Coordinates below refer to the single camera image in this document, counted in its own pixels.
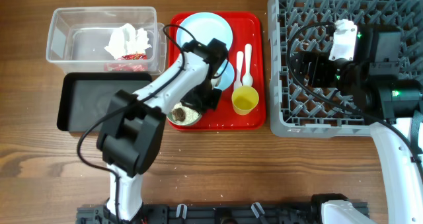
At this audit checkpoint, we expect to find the green bowl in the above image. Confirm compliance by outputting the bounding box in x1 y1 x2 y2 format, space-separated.
167 101 203 128

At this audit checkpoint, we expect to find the yellow plastic cup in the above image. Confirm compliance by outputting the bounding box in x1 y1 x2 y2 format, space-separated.
231 86 259 116

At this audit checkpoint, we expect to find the red snack wrapper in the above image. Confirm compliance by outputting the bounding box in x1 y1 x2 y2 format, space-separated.
104 53 148 72

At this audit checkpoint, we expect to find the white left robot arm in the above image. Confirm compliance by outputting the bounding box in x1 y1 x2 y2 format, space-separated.
96 39 228 223

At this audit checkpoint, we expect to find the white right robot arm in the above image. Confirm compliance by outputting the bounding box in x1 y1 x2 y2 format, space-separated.
286 20 422 223

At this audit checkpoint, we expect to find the grey dishwasher rack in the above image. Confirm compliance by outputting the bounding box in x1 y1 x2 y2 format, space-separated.
267 0 422 138

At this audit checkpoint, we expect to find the black food waste tray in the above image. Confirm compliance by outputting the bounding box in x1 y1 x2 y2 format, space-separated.
57 71 152 132

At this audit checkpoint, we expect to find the clear plastic waste bin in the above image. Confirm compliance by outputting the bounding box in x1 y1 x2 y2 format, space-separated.
46 7 167 75

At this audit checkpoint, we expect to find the light blue bowl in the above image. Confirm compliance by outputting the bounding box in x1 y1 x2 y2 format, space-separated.
211 60 235 91

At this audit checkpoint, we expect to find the red serving tray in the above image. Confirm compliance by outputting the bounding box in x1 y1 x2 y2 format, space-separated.
169 12 266 131

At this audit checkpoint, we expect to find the white plastic spoon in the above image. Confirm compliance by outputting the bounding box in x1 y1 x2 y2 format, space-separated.
242 44 253 87

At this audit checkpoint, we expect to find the white plastic fork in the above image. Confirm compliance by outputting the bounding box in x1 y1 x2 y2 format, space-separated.
233 51 244 91

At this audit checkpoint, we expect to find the light blue plate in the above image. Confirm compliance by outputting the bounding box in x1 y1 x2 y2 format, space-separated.
180 12 233 50

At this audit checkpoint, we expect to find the crumpled white tissue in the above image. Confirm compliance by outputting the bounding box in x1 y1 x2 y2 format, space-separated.
104 23 152 59

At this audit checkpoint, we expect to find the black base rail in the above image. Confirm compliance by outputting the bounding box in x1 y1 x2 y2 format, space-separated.
75 202 321 224

